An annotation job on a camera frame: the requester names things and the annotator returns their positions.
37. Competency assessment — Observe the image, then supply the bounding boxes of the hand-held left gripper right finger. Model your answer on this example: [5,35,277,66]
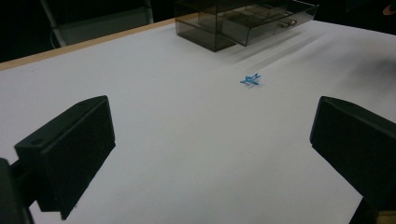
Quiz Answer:
[309,95,396,213]

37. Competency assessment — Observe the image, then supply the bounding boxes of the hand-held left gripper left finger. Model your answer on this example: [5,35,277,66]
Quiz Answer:
[13,94,117,221]

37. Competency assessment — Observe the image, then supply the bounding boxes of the small blue toy plane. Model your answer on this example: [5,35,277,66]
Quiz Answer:
[239,73,262,87]

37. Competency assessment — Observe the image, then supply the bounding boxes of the smoked clear acrylic drawer box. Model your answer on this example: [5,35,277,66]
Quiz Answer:
[174,0,319,53]

